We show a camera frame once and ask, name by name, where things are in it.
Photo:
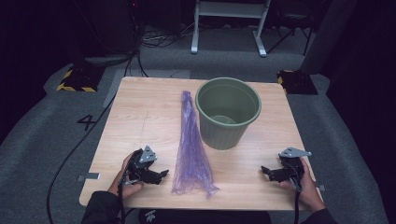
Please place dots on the person's left hand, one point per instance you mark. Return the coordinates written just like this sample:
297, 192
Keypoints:
124, 188

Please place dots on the person's right hand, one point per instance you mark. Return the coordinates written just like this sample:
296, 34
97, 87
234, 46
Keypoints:
309, 193

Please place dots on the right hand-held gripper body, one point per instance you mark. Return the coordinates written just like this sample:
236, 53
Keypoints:
292, 169

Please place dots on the grey column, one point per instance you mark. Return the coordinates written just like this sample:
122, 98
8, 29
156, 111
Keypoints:
327, 37

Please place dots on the green plastic bin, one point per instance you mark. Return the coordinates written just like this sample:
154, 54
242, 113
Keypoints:
218, 137

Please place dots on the black tripod stand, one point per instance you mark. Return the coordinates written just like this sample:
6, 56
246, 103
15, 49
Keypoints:
292, 31

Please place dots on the black yellow striped base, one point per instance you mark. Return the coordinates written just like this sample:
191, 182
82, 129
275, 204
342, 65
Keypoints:
299, 82
82, 79

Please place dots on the person's black torso clothing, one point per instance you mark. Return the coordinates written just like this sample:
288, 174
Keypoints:
202, 217

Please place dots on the purple plastic bag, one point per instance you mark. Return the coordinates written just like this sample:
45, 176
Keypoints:
191, 155

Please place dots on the white metal desk frame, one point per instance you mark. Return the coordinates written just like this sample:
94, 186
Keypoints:
230, 9

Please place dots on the small metal bracket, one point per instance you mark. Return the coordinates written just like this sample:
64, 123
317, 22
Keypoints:
88, 176

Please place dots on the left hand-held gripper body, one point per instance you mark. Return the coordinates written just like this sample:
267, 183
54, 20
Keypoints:
141, 171

